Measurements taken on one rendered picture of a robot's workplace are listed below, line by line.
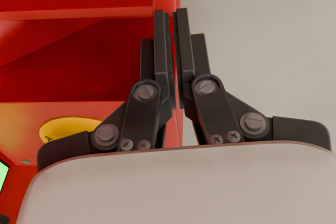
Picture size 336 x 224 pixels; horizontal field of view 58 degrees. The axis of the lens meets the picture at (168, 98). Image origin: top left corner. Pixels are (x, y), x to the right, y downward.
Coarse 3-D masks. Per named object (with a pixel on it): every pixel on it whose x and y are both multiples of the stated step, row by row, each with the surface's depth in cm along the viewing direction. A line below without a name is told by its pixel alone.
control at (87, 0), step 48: (0, 0) 10; (48, 0) 10; (96, 0) 9; (144, 0) 9; (0, 48) 20; (48, 48) 22; (96, 48) 21; (0, 96) 20; (48, 96) 19; (96, 96) 19; (0, 144) 25
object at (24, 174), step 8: (16, 168) 54; (24, 168) 57; (32, 168) 60; (16, 176) 54; (24, 176) 57; (32, 176) 60; (16, 184) 54; (24, 184) 57; (8, 192) 52; (16, 192) 54; (24, 192) 57; (8, 200) 52; (16, 200) 54; (8, 208) 52; (16, 208) 54; (8, 216) 52; (16, 216) 54
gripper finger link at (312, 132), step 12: (276, 120) 11; (288, 120) 11; (300, 120) 11; (312, 120) 11; (276, 132) 11; (288, 132) 11; (300, 132) 11; (312, 132) 11; (324, 132) 11; (324, 144) 11
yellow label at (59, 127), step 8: (48, 120) 21; (56, 120) 21; (64, 120) 21; (72, 120) 21; (80, 120) 21; (88, 120) 21; (96, 120) 21; (40, 128) 22; (48, 128) 22; (56, 128) 22; (64, 128) 22; (72, 128) 22; (80, 128) 22; (88, 128) 22; (40, 136) 23; (48, 136) 23; (56, 136) 23; (64, 136) 23
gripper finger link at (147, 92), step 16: (144, 80) 12; (128, 96) 12; (144, 96) 12; (160, 96) 12; (128, 112) 11; (144, 112) 11; (128, 128) 11; (144, 128) 11; (160, 128) 13; (128, 144) 10; (144, 144) 10; (160, 144) 13
